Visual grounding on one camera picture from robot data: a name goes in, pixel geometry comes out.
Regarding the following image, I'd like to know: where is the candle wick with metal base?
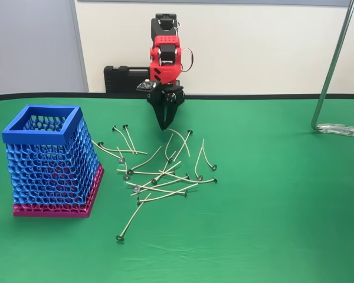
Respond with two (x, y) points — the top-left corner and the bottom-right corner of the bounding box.
(126, 146), (162, 176)
(173, 129), (195, 162)
(116, 193), (152, 242)
(97, 141), (148, 156)
(201, 139), (218, 172)
(164, 133), (175, 164)
(91, 140), (126, 164)
(125, 182), (189, 198)
(158, 169), (219, 184)
(111, 125), (137, 155)
(116, 146), (130, 181)
(130, 173), (191, 196)
(150, 151), (177, 186)
(136, 183), (199, 205)
(165, 127), (192, 158)
(195, 148), (204, 182)
(133, 160), (182, 192)
(122, 124), (138, 154)
(116, 168), (178, 176)

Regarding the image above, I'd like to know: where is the blue and magenta lattice basket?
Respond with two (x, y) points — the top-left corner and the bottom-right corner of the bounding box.
(1, 104), (106, 219)

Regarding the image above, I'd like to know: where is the small camera circuit board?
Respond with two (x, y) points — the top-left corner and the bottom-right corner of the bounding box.
(135, 79), (158, 93)

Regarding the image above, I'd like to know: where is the chrome metal stand tube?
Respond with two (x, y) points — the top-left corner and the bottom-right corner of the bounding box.
(311, 0), (354, 133)

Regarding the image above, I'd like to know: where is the clear plastic clamp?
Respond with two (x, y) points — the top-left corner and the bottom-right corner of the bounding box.
(317, 123), (354, 137)

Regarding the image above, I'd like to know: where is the green cloth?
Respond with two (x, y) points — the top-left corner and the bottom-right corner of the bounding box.
(0, 92), (354, 283)

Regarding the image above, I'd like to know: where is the black plastic tool case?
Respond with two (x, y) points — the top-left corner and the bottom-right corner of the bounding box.
(103, 65), (152, 97)

